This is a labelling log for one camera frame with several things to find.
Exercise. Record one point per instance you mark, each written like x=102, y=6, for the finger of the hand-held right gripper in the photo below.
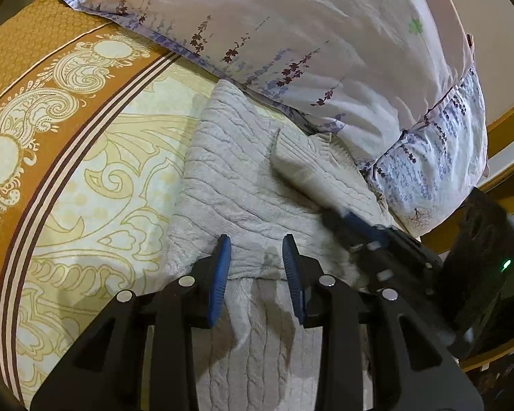
x=359, y=223

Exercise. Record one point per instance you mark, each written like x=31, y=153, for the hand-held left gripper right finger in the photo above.
x=293, y=282

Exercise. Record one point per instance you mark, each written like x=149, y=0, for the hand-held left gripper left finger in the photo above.
x=220, y=274

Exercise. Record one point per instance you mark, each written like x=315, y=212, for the tree print floral pillow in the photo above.
x=432, y=171

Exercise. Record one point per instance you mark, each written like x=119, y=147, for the yellow paisley bed sheet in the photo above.
x=111, y=180

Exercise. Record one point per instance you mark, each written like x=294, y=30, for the pale floral pillow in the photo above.
x=282, y=30

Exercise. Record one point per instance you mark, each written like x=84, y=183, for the wooden bed frame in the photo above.
x=511, y=113

